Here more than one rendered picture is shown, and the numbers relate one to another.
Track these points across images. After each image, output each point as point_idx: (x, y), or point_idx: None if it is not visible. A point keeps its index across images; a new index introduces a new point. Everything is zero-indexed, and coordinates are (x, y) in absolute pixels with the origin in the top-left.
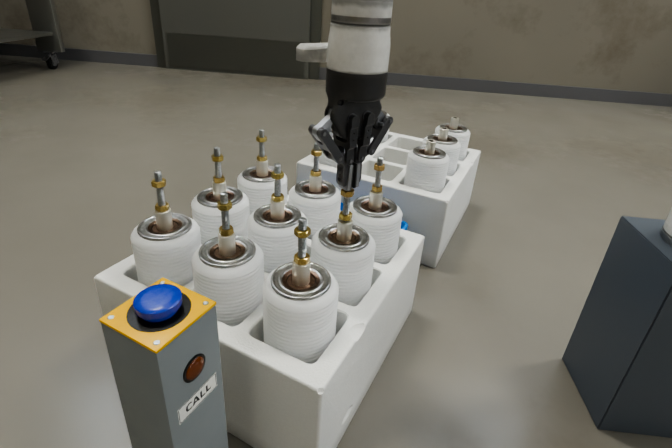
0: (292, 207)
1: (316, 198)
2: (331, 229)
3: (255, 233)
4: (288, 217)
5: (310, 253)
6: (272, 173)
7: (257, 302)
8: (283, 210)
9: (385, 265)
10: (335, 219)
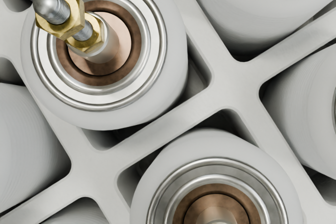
0: (155, 19)
1: None
2: (201, 183)
3: (26, 79)
4: (125, 61)
5: (204, 64)
6: (35, 14)
7: (14, 205)
8: (105, 57)
9: (329, 212)
10: (301, 22)
